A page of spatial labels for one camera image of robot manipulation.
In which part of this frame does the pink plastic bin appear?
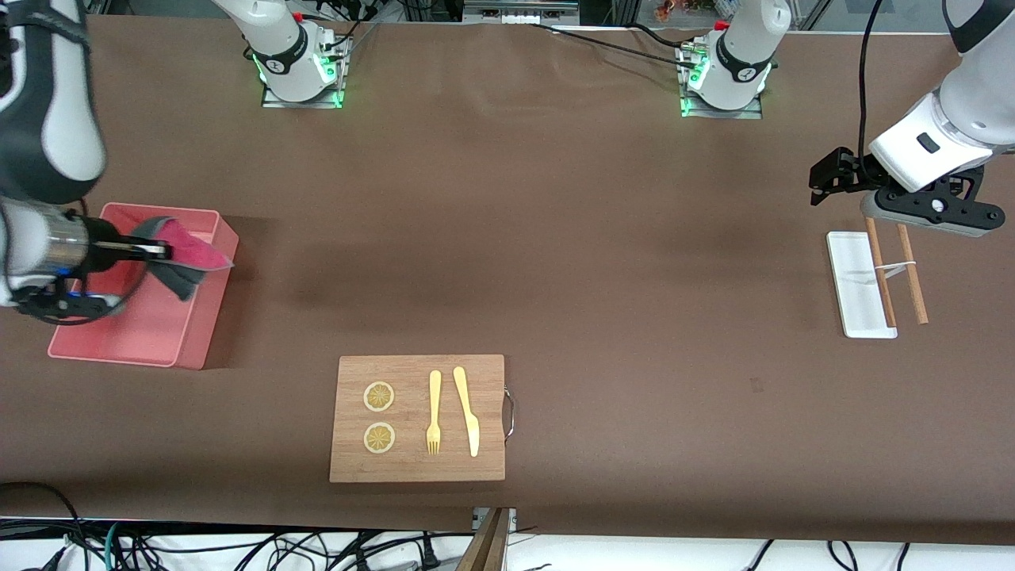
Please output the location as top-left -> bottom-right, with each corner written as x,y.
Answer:
48,202 -> 239,370

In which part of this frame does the white rectangular tray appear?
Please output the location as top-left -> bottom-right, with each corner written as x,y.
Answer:
826,231 -> 898,339

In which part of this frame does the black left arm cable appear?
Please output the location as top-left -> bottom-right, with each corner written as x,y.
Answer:
856,0 -> 885,155

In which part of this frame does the black table cable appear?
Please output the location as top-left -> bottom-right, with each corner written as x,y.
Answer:
633,22 -> 700,50
530,22 -> 699,68

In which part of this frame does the grey and pink cloth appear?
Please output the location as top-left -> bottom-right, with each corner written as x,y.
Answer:
131,216 -> 235,302

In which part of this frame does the yellow plastic knife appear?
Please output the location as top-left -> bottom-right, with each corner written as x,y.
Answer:
453,366 -> 481,458

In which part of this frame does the yellow plastic fork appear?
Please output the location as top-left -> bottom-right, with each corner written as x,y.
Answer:
427,370 -> 442,455

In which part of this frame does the wooden cutting board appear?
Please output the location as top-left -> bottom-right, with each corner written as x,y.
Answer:
329,354 -> 506,483

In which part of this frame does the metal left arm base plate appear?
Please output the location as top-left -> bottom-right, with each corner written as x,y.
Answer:
680,44 -> 764,120

